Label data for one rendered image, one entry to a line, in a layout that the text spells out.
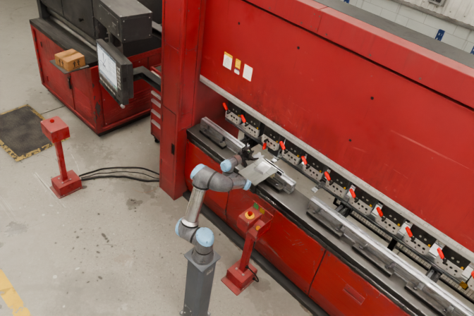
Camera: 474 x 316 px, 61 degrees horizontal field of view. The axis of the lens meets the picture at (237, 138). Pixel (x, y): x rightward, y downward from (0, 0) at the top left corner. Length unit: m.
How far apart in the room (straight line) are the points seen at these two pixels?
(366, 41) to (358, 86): 0.27
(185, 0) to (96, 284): 2.33
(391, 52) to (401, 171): 0.70
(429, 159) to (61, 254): 2.97
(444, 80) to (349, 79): 0.53
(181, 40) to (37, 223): 2.15
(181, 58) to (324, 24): 1.21
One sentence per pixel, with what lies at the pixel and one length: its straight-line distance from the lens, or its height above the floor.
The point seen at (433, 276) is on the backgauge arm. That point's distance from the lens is 3.19.
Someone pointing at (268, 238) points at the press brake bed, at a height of 0.42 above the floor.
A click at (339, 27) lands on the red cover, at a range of 2.41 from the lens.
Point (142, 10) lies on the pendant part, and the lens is 3.07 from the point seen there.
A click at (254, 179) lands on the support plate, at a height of 1.00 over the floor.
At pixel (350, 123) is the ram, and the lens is 2.56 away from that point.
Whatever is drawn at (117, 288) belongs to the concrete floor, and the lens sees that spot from 3.62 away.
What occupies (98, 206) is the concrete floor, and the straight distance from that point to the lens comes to 4.17.
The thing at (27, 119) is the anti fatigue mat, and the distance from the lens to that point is 5.35.
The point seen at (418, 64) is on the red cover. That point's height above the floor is 2.25.
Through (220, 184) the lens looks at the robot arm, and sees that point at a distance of 2.44.
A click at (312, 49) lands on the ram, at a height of 2.05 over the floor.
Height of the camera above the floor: 3.08
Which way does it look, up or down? 38 degrees down
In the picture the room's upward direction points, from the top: 10 degrees clockwise
